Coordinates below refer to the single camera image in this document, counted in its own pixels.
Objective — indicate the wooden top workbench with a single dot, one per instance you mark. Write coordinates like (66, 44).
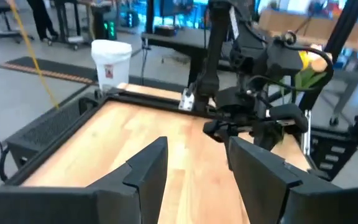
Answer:
(319, 28)

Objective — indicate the black side desk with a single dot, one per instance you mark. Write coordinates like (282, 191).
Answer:
(179, 42)

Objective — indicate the person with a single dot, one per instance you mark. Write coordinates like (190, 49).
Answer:
(40, 15)

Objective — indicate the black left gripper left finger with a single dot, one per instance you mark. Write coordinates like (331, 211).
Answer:
(135, 186)

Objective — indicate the black striped-edge floor mat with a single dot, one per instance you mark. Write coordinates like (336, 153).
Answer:
(51, 67)

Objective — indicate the large dark display screen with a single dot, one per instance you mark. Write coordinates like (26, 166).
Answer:
(176, 7)

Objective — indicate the black office chair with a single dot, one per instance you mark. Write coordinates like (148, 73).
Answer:
(0, 7)

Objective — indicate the black computer green lights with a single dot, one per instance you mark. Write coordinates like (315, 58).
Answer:
(109, 29)

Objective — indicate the white plastic bucket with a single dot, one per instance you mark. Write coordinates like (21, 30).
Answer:
(112, 59)

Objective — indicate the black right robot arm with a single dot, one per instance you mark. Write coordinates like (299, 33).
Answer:
(216, 46)

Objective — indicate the silver aluminium bracket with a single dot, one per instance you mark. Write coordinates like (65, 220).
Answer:
(305, 133)

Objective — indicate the black workstation desk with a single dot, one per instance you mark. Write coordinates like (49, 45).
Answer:
(63, 21)

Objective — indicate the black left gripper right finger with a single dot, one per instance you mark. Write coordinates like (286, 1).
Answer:
(259, 186)

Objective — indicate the black vertical post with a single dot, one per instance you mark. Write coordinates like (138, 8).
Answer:
(150, 15)

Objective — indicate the silver arm base bracket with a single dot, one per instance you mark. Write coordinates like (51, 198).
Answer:
(186, 101)

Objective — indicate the black rig upright post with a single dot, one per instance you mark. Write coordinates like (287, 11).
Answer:
(342, 31)

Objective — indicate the yellow artificial tulip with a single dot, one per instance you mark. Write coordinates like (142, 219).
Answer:
(304, 59)

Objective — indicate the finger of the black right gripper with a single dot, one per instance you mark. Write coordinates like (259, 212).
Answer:
(267, 137)
(291, 116)

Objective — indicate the black control box white labels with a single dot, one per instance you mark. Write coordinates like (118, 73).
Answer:
(319, 161)

